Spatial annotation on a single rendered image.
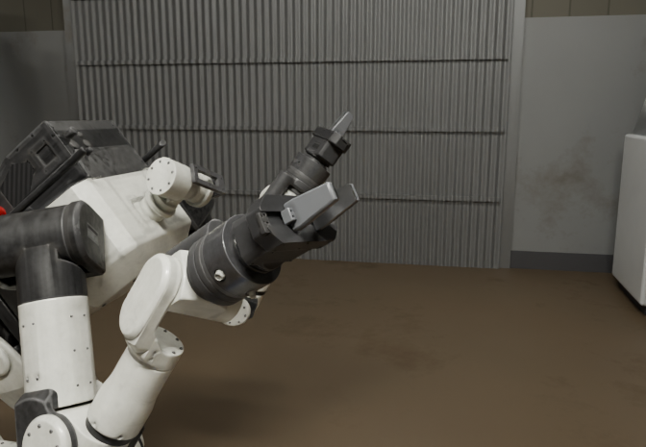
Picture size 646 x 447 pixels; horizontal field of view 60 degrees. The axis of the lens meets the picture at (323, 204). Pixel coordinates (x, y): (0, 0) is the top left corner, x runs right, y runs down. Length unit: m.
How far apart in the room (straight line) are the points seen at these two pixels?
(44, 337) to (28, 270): 0.09
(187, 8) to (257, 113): 0.85
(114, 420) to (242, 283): 0.26
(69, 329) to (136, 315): 0.16
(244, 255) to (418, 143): 3.18
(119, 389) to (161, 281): 0.16
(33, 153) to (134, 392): 0.47
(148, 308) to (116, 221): 0.31
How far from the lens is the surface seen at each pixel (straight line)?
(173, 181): 0.96
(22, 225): 0.88
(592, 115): 3.89
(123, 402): 0.77
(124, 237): 0.96
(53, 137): 1.03
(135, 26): 4.26
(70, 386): 0.84
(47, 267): 0.85
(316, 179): 1.24
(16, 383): 1.23
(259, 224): 0.55
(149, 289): 0.69
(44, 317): 0.84
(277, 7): 3.90
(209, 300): 0.66
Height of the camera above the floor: 1.06
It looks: 10 degrees down
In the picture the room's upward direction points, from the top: straight up
